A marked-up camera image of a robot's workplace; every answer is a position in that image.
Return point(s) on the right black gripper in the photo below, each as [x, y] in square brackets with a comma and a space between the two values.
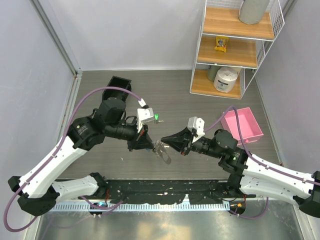
[181, 140]

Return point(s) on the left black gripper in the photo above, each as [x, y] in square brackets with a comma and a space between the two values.
[143, 140]

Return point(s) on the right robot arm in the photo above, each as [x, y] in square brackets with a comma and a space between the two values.
[250, 174]

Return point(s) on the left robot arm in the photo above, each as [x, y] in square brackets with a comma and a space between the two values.
[43, 191]

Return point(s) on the green tagged key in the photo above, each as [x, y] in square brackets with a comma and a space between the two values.
[156, 119]

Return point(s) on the black plastic bin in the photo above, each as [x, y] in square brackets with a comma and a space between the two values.
[118, 82]

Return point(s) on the pink plastic tray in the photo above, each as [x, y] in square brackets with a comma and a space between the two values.
[249, 127]

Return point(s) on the white paper roll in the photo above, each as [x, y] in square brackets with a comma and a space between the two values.
[225, 78]

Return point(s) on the grey can on shelf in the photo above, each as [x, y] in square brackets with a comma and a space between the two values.
[212, 72]

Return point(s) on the yellow snack bag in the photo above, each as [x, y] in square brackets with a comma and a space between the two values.
[221, 43]

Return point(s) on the grey cylinder on shelf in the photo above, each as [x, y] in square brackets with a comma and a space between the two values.
[251, 11]

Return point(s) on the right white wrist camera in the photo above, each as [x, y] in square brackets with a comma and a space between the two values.
[196, 126]

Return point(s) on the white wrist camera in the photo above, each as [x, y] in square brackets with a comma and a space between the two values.
[196, 126]
[144, 114]

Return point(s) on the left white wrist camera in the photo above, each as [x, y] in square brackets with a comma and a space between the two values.
[144, 114]

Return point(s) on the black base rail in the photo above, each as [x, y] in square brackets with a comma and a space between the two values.
[165, 192]

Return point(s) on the white slotted cable duct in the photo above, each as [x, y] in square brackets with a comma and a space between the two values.
[185, 206]

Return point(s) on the white wire wooden shelf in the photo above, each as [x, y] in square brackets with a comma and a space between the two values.
[247, 47]

